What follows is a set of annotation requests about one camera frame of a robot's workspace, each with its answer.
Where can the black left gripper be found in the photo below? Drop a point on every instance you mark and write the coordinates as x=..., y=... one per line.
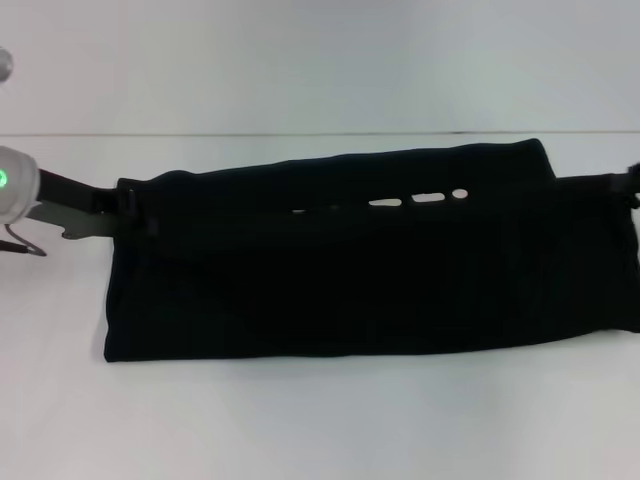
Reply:
x=65, y=189

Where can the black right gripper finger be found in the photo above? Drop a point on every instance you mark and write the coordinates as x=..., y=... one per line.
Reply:
x=631, y=182

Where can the black shirt with FREE print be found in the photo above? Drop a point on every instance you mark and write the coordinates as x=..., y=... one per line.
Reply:
x=350, y=280

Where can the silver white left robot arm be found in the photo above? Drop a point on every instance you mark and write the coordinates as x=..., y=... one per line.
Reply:
x=15, y=185

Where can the grey left wrist camera bracket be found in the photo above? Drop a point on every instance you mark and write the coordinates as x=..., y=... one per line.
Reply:
x=80, y=222

